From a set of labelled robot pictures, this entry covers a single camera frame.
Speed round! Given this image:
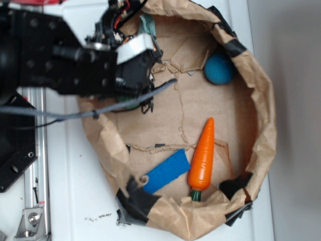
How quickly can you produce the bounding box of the metal corner bracket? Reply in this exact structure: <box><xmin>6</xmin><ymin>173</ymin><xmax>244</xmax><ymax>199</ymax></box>
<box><xmin>14</xmin><ymin>207</ymin><xmax>48</xmax><ymax>240</ymax></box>

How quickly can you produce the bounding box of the green dimpled ball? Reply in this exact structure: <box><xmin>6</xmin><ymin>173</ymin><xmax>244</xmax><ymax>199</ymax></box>
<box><xmin>117</xmin><ymin>96</ymin><xmax>140</xmax><ymax>110</ymax></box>

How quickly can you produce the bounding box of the aluminium extrusion rail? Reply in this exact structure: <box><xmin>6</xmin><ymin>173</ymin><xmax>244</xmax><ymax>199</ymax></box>
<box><xmin>22</xmin><ymin>86</ymin><xmax>52</xmax><ymax>241</ymax></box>

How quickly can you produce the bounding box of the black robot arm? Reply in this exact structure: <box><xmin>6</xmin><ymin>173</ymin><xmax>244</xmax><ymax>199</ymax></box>
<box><xmin>1</xmin><ymin>1</ymin><xmax>163</xmax><ymax>116</ymax></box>

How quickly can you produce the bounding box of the brown paper bag basin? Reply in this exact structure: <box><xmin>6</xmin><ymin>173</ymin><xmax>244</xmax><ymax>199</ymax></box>
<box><xmin>83</xmin><ymin>1</ymin><xmax>277</xmax><ymax>240</ymax></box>

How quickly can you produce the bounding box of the blue dimpled ball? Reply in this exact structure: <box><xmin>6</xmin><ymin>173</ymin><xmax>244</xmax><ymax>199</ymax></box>
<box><xmin>204</xmin><ymin>53</ymin><xmax>237</xmax><ymax>85</ymax></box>

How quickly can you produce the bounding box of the blue felt cloth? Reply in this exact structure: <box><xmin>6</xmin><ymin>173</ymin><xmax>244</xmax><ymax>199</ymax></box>
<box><xmin>143</xmin><ymin>149</ymin><xmax>191</xmax><ymax>194</ymax></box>

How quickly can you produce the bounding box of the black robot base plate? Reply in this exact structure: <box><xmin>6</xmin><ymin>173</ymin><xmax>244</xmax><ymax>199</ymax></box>
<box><xmin>1</xmin><ymin>113</ymin><xmax>37</xmax><ymax>193</ymax></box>

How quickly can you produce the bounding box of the black loose screw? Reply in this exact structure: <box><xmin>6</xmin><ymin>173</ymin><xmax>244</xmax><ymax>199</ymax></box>
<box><xmin>33</xmin><ymin>187</ymin><xmax>39</xmax><ymax>204</ymax></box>

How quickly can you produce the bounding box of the orange plastic carrot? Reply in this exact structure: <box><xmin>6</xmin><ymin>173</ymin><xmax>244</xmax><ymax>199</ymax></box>
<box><xmin>188</xmin><ymin>117</ymin><xmax>215</xmax><ymax>201</ymax></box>

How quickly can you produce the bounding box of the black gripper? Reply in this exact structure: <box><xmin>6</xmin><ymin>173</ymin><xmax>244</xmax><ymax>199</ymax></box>
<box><xmin>86</xmin><ymin>1</ymin><xmax>163</xmax><ymax>99</ymax></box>

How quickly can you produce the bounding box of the light teal towel cloth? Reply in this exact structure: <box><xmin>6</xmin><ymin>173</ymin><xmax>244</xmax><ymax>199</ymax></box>
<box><xmin>137</xmin><ymin>13</ymin><xmax>156</xmax><ymax>39</ymax></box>

